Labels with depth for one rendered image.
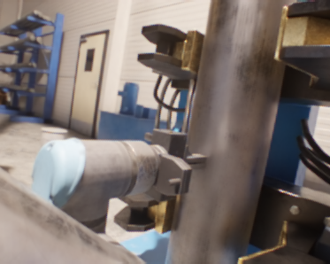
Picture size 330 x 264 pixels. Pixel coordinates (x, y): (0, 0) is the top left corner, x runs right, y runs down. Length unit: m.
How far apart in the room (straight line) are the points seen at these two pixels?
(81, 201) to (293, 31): 0.43
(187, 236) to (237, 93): 0.36
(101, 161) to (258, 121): 0.37
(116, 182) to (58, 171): 0.08
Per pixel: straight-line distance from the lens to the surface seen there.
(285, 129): 1.00
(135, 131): 2.80
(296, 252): 0.63
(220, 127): 0.55
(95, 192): 0.33
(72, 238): 0.18
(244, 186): 0.59
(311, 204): 0.78
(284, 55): 0.46
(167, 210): 0.72
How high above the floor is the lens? 0.79
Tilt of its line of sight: 5 degrees down
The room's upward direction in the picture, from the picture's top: 9 degrees clockwise
